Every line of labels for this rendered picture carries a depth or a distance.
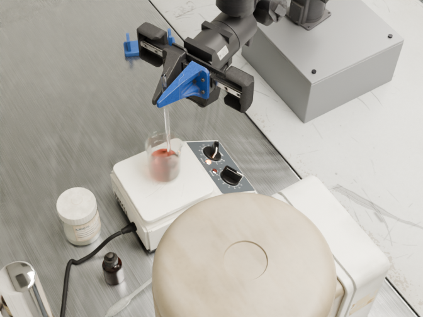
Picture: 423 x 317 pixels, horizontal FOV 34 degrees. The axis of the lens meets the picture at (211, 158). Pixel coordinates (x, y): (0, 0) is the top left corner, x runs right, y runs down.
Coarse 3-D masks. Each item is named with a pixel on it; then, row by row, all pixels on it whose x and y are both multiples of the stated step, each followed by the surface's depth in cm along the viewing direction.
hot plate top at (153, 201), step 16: (128, 160) 107; (144, 160) 107; (192, 160) 107; (128, 176) 105; (144, 176) 105; (192, 176) 106; (128, 192) 104; (144, 192) 104; (160, 192) 104; (176, 192) 104; (192, 192) 104; (208, 192) 104; (144, 208) 102; (160, 208) 102; (176, 208) 102
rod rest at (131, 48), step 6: (168, 30) 133; (168, 36) 133; (126, 42) 134; (132, 42) 134; (168, 42) 134; (174, 42) 134; (126, 48) 133; (132, 48) 133; (126, 54) 133; (132, 54) 133; (138, 54) 133
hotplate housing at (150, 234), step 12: (120, 192) 107; (216, 192) 106; (252, 192) 111; (120, 204) 111; (132, 204) 104; (192, 204) 105; (132, 216) 106; (168, 216) 103; (132, 228) 106; (144, 228) 102; (156, 228) 103; (144, 240) 105; (156, 240) 105
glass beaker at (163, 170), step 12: (156, 132) 102; (144, 144) 100; (156, 144) 104; (180, 144) 101; (180, 156) 102; (156, 168) 101; (168, 168) 101; (180, 168) 104; (156, 180) 104; (168, 180) 104
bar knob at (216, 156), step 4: (216, 144) 113; (204, 148) 113; (208, 148) 113; (212, 148) 112; (216, 148) 112; (204, 152) 112; (208, 152) 112; (212, 152) 111; (216, 152) 111; (208, 156) 112; (212, 156) 112; (216, 156) 113; (220, 156) 113; (216, 160) 112
